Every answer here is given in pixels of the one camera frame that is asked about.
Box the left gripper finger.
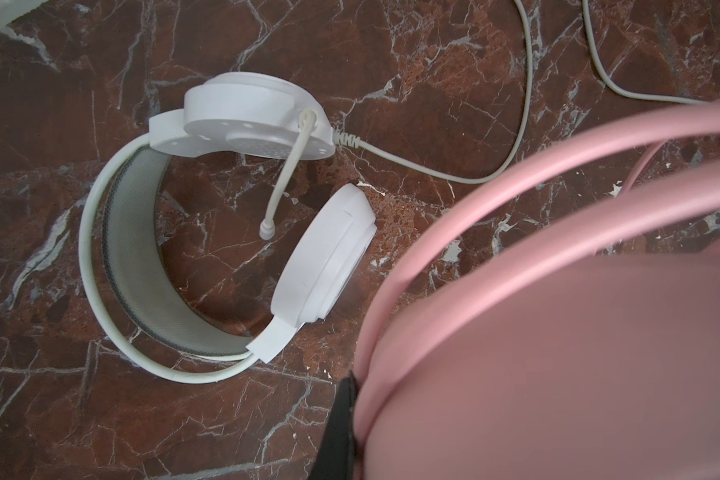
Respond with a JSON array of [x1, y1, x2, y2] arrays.
[[308, 373, 359, 480]]

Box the white headphone cable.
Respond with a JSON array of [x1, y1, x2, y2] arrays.
[[332, 0, 709, 186]]

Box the pink headphones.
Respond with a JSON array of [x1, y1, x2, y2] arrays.
[[347, 101, 720, 479]]

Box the white headphones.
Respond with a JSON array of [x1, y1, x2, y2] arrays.
[[78, 72, 376, 385]]

